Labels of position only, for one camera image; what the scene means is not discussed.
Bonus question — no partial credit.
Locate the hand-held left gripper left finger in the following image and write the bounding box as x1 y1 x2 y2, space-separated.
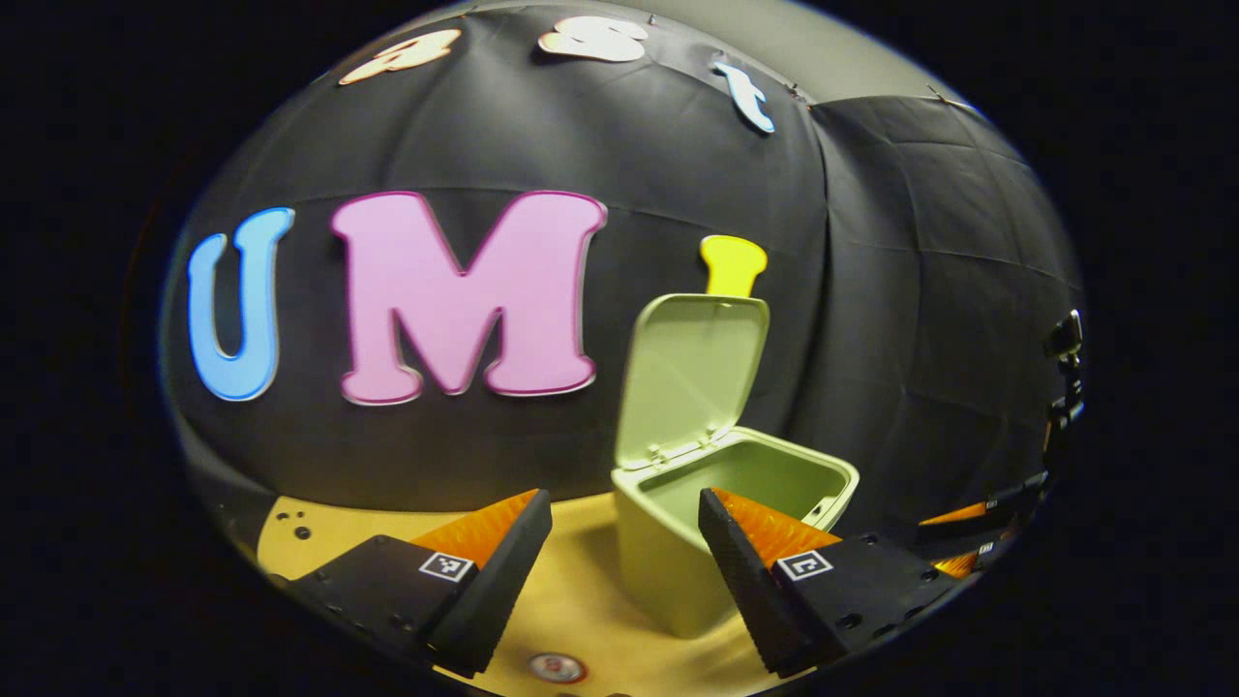
271 487 554 679

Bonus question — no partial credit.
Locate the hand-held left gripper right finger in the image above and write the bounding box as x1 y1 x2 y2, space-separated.
697 487 969 679

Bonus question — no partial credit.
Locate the red pop can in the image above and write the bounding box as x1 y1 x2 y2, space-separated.
528 653 589 685

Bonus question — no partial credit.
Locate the white desktop garbage bin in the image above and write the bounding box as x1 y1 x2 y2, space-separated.
610 293 861 640

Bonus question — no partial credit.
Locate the black backdrop cloth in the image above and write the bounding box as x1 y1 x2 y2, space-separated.
160 5 1083 543

